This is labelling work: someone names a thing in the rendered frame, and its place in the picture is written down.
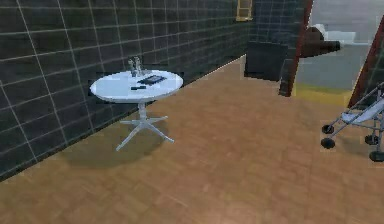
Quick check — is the black flat tablet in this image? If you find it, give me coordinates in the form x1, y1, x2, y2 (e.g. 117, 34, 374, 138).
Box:
137, 75, 167, 86

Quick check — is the grey small statue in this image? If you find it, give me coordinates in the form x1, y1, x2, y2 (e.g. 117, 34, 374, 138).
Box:
127, 56, 145, 78

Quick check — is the black cabinet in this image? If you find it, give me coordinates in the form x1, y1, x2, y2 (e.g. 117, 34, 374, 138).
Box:
244, 41, 289, 82

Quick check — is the dark brown sofa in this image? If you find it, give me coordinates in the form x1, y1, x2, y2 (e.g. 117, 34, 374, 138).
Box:
300, 26, 341, 58

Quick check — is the white pillow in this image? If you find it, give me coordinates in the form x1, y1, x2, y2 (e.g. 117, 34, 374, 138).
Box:
312, 23, 327, 35

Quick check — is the white round pedestal table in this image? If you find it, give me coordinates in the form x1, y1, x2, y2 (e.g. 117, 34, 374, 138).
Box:
89, 69, 185, 152

